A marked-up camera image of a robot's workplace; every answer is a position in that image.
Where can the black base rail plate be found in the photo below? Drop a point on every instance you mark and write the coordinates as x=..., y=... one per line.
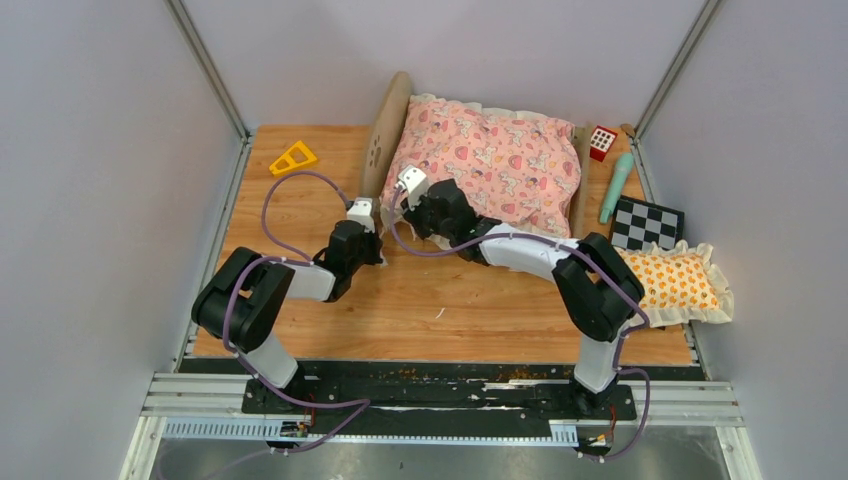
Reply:
x=440, y=399

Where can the red white grid block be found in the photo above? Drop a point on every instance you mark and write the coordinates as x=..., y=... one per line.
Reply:
x=601, y=141

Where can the wooden striped pet bed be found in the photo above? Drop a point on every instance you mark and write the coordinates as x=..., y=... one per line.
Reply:
x=387, y=128

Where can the orange duck print pillow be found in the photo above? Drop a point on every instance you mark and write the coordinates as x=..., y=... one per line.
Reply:
x=681, y=285

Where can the mint green massager wand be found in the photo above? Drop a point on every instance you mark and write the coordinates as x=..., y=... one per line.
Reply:
x=621, y=172

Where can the black and silver chessboard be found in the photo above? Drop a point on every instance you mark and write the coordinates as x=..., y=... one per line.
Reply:
x=637, y=225

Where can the yellow triangle toy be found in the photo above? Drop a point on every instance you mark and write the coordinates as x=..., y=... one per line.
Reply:
x=296, y=157

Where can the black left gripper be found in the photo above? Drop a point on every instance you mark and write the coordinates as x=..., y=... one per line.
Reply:
x=376, y=258

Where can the pink unicorn drawstring bag blanket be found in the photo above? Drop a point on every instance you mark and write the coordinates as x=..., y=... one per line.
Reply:
x=520, y=167

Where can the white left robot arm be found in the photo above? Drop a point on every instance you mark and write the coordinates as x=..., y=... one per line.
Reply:
x=242, y=301

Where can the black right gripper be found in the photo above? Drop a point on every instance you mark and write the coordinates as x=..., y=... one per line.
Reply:
x=413, y=216

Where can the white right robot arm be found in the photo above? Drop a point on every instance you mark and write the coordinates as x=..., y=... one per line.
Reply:
x=598, y=289

